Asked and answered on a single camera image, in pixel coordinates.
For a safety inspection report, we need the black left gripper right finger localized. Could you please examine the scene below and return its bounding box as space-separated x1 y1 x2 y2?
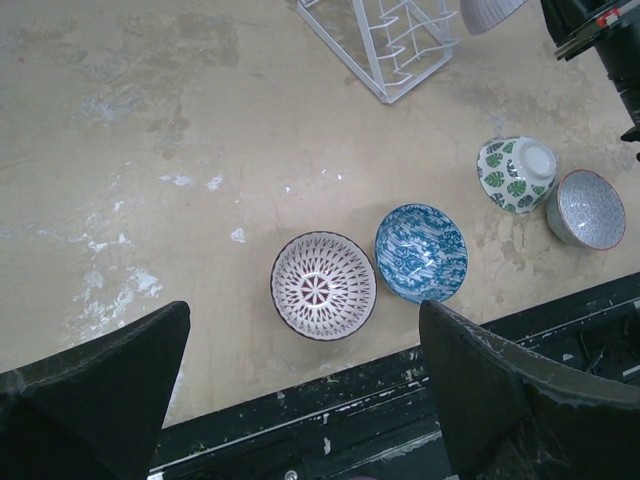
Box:
419 301 639 479

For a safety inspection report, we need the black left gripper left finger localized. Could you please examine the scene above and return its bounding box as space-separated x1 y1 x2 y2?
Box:
1 301 190 479

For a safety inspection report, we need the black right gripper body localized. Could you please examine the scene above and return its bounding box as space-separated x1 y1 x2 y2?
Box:
541 0 639 61

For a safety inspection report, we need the purple striped bowl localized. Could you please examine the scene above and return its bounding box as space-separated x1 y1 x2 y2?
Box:
460 0 526 36

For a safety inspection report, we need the green leaf pattern bowl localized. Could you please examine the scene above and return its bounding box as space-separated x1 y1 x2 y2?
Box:
476 136 557 214

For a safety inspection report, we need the blue floral pattern bowl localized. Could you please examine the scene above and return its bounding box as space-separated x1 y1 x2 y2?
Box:
374 203 468 305

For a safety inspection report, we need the white wire dish rack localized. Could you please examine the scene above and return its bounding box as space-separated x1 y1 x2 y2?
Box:
296 0 459 105

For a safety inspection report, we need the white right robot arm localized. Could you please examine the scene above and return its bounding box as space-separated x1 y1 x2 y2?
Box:
541 0 639 143

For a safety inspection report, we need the grey bowl red rim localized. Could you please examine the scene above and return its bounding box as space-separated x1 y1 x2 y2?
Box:
546 169 626 251

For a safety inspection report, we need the maroon lattice pattern bowl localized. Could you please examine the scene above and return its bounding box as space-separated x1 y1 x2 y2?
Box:
269 231 378 342

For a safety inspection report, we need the black table front rail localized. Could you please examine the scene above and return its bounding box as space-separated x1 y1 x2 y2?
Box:
150 274 639 479

